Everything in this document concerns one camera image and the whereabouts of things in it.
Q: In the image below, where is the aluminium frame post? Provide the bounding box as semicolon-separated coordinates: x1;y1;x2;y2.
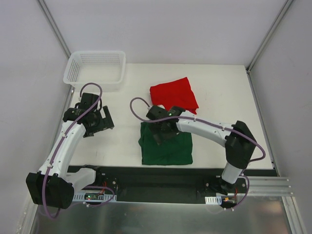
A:
36;0;71;58
246;0;295;74

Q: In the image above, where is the right white cable duct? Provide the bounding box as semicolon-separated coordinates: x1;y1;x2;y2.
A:
205;196;222;205

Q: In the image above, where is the right aluminium frame post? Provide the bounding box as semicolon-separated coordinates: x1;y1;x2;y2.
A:
246;0;295;74

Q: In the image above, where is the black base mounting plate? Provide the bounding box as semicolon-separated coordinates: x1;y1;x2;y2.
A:
65;163;280;203

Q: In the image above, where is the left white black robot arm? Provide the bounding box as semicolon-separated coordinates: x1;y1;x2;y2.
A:
26;93;114;209

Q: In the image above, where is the left white cable duct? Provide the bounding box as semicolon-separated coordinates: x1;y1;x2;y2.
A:
73;192;117;202

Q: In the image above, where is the white plastic mesh basket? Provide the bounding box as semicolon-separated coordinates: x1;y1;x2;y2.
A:
63;51;126;92

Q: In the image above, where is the red t shirt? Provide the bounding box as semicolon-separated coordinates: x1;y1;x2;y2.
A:
150;77;199;115

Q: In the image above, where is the white cable duct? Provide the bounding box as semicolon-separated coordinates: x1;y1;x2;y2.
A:
73;192;117;202
205;196;222;205

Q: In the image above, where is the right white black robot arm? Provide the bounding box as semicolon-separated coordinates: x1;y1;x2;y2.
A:
146;105;257;195

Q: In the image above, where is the aluminium front rail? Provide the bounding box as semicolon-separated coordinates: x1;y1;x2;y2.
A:
30;172;293;195

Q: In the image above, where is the green t shirt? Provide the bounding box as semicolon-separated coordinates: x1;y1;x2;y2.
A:
138;122;193;166

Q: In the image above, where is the left aluminium frame post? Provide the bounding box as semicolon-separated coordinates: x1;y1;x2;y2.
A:
36;0;71;58

